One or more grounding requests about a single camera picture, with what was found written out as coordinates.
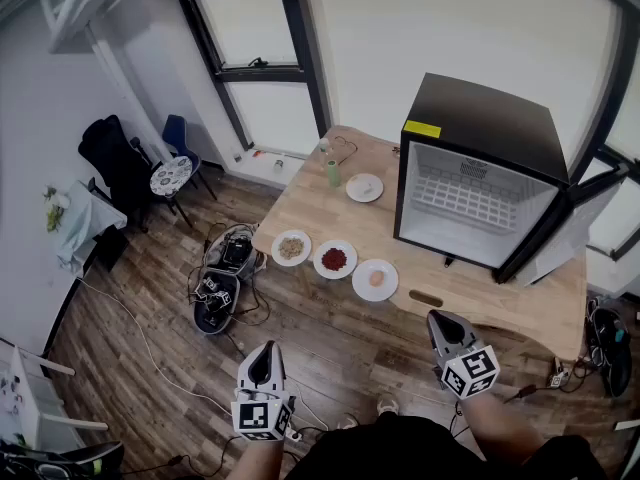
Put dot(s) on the white plate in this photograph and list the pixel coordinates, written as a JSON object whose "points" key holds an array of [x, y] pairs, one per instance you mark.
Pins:
{"points": [[362, 290], [276, 257], [320, 268], [352, 193]]}

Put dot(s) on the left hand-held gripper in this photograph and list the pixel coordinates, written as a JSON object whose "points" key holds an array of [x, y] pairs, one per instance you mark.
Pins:
{"points": [[260, 418]]}

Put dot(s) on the round patterned cushion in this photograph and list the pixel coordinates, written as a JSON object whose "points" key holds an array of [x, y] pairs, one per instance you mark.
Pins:
{"points": [[171, 175]]}

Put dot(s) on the table with pale cloth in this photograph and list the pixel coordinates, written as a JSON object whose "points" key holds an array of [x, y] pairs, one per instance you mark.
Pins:
{"points": [[92, 218]]}

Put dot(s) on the spare hand-held gripper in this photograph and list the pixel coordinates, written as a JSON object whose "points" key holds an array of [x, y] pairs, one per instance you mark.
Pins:
{"points": [[217, 295]]}

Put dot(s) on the green cup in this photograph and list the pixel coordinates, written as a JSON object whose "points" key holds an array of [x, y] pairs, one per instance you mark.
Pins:
{"points": [[334, 174]]}

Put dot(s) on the small white-capped bottle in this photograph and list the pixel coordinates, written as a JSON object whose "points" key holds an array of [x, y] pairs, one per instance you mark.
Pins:
{"points": [[324, 150]]}

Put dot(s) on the person's black clothing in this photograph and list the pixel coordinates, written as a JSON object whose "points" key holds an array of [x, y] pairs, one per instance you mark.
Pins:
{"points": [[390, 453]]}

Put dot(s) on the pale butter or cheese cube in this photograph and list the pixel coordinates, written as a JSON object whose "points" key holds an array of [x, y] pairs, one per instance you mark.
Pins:
{"points": [[367, 187]]}

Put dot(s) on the white power adapter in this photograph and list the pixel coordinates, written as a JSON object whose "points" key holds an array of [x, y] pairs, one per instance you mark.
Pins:
{"points": [[558, 375]]}

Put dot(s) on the black mini fridge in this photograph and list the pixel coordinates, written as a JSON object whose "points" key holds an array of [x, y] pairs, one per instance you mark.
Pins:
{"points": [[480, 113]]}

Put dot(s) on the black-framed window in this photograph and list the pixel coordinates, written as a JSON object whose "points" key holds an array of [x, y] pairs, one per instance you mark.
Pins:
{"points": [[250, 23], [631, 123]]}

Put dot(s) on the bunch of flowers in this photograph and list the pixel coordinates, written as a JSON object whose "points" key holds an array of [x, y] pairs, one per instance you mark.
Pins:
{"points": [[54, 210]]}

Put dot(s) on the person's left shoe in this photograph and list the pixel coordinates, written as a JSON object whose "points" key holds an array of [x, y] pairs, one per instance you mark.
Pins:
{"points": [[347, 421]]}

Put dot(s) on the black office chair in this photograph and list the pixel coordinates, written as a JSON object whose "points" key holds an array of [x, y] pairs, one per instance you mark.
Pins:
{"points": [[115, 168]]}

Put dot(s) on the white rack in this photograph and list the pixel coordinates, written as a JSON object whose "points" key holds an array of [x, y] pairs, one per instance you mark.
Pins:
{"points": [[30, 403]]}

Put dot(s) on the small glass jar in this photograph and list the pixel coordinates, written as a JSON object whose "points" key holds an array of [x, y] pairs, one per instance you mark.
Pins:
{"points": [[279, 166]]}

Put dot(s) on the black and green bag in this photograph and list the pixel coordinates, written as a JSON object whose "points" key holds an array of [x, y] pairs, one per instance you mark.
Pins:
{"points": [[75, 460]]}

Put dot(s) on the white power strip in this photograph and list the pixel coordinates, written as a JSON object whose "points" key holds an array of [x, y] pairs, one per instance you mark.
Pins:
{"points": [[294, 436]]}

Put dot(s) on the person's right forearm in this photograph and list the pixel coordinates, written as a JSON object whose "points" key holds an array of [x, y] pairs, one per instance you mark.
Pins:
{"points": [[500, 428]]}

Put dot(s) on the person's shoe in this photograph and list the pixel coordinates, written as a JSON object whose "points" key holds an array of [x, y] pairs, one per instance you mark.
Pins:
{"points": [[388, 405], [347, 421]]}

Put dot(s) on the blue chair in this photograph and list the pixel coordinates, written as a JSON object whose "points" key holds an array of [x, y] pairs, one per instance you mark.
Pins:
{"points": [[175, 133]]}

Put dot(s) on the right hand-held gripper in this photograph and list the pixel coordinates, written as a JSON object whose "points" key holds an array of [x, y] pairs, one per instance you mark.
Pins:
{"points": [[472, 373]]}

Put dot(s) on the person's left forearm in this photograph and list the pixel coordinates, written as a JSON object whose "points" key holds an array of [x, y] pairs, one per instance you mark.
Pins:
{"points": [[260, 460]]}

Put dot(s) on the black electronic device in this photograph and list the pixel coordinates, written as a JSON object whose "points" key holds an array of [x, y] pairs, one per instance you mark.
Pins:
{"points": [[236, 250]]}

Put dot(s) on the grey open carry case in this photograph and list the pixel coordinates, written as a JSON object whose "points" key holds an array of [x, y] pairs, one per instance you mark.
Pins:
{"points": [[215, 318]]}

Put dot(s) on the person's right shoe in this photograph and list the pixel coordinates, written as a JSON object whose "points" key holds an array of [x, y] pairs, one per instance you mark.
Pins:
{"points": [[388, 405]]}

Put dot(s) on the beige oat food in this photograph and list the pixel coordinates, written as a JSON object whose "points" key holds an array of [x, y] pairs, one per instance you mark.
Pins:
{"points": [[291, 248]]}

